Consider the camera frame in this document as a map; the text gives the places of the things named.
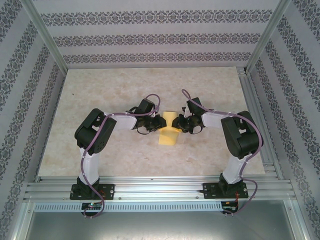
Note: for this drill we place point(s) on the yellow square paper sheet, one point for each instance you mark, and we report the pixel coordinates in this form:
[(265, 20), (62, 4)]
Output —
[(168, 137)]

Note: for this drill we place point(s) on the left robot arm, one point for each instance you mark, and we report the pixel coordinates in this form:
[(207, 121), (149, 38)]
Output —
[(93, 170)]

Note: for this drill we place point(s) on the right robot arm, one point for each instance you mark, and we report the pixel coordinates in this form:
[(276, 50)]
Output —
[(232, 170)]

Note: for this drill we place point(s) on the grey metal sheet panel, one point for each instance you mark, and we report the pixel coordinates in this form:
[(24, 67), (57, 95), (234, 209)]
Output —
[(160, 227)]

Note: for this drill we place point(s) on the small circuit board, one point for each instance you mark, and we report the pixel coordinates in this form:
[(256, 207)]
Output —
[(91, 205), (228, 207)]

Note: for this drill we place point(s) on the aluminium side rail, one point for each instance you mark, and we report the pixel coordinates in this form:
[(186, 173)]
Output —
[(252, 100)]

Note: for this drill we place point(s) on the aluminium mounting rail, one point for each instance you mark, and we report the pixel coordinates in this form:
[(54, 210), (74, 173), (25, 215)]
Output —
[(160, 187)]

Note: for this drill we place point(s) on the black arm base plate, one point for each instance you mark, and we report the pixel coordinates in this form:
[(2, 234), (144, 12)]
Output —
[(208, 190), (110, 191)]

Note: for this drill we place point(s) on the aluminium frame post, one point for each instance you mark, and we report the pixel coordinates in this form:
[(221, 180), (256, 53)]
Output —
[(46, 35), (267, 35)]

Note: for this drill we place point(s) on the aluminium lower frame bar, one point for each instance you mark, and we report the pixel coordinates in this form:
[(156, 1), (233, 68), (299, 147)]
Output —
[(21, 222), (298, 222)]

